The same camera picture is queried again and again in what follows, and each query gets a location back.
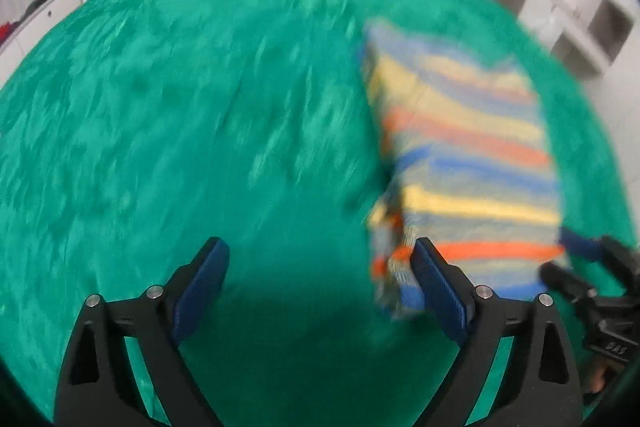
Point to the person's right hand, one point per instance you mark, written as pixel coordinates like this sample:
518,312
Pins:
599,372

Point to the green patterned bedspread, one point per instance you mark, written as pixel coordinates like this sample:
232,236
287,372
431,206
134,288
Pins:
137,129

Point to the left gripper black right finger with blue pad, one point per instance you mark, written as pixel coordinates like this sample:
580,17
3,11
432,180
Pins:
540,386

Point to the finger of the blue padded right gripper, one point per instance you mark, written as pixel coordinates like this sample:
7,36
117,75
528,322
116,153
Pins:
617,257

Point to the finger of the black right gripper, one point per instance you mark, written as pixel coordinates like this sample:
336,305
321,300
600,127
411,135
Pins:
566,283

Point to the striped knit sweater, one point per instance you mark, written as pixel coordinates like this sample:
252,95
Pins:
470,163

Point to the white drawer cabinet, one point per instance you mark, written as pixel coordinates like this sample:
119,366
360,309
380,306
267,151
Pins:
31,30

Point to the white desk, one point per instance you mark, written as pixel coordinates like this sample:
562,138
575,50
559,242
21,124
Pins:
586,48

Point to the red item on cabinet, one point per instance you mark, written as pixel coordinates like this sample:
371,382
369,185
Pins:
6,30

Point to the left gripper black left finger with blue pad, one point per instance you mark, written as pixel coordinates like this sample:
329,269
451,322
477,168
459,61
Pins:
96,386

